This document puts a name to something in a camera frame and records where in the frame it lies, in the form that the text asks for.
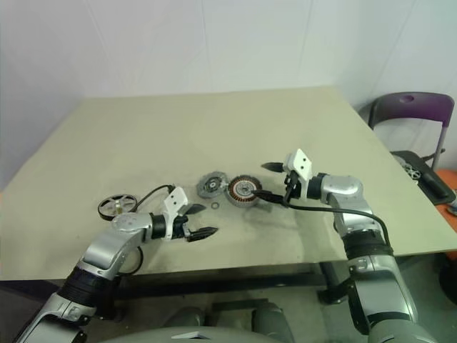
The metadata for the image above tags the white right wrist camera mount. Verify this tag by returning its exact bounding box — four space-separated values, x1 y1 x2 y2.
283 147 314 202

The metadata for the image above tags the grey robot torso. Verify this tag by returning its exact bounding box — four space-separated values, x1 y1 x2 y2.
106 323 258 343

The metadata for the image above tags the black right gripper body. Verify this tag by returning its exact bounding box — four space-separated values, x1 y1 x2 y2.
283 169 301 202

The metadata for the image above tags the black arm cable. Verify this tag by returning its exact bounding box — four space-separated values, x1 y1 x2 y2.
117 184 176 277
283 177 394 251

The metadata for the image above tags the purple folding chair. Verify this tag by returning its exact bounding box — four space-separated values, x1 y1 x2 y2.
358 91 456 171

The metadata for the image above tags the grey round motor lid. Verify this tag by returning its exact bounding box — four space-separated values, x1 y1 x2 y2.
196 170 229 199

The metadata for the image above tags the black oblong object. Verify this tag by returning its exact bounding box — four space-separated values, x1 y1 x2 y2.
422 171 449 199

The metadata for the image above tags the dark rounded floor object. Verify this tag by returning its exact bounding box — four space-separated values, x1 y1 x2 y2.
433 249 457 302

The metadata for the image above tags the black table frame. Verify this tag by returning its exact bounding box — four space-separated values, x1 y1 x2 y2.
116 262 354 305

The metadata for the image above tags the black tray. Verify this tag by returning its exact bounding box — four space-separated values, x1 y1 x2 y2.
390 149 457 207

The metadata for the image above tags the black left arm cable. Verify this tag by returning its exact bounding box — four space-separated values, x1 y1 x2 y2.
117 184 176 277

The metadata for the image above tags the dark rounded grey shape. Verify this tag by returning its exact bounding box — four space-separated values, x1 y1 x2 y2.
249 300 296 343

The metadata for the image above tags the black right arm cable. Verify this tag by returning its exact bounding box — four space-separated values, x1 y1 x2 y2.
283 177 394 251

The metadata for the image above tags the motor housing with copper windings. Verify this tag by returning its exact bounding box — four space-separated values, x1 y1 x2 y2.
226 174 264 208

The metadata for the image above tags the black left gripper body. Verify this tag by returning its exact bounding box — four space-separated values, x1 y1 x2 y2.
174 213 194 242

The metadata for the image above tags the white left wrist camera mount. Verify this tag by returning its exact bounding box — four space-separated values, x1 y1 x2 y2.
162 187 189 239

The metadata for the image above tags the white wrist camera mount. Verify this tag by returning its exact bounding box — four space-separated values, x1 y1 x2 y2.
162 187 189 239
283 147 314 202

